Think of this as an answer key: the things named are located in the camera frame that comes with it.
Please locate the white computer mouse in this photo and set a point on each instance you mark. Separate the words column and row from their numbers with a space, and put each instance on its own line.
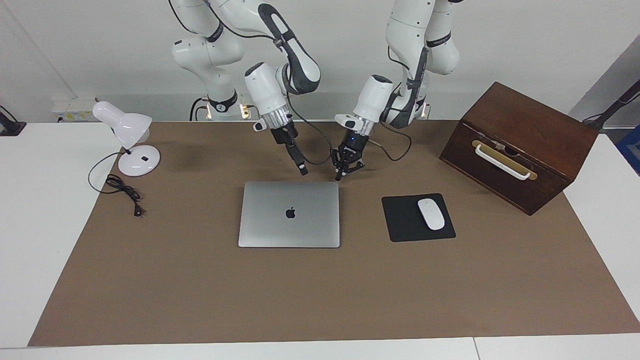
column 431, row 214

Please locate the white power strip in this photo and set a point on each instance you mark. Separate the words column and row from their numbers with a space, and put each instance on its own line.
column 75, row 107

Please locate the brown table mat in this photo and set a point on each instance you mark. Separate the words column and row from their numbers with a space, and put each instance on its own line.
column 320, row 290

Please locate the silver grey laptop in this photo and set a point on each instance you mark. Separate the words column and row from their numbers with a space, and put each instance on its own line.
column 290, row 230

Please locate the blue crate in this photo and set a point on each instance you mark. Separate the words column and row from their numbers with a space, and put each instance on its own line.
column 631, row 150

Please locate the black stand base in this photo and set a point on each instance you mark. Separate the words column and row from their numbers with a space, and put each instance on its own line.
column 10, row 127

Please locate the black tripod pole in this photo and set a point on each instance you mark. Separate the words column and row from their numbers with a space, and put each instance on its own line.
column 620, row 102

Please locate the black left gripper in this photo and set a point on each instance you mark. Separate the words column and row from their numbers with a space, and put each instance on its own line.
column 352, row 149

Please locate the white desk lamp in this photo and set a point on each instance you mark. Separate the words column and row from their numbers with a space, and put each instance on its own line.
column 127, row 127

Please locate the dark brown wooden box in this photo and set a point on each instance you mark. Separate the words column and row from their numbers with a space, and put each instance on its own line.
column 530, row 130

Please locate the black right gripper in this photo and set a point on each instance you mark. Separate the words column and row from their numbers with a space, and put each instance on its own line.
column 285, row 135

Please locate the black mouse pad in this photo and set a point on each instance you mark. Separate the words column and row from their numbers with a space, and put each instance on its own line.
column 400, row 220

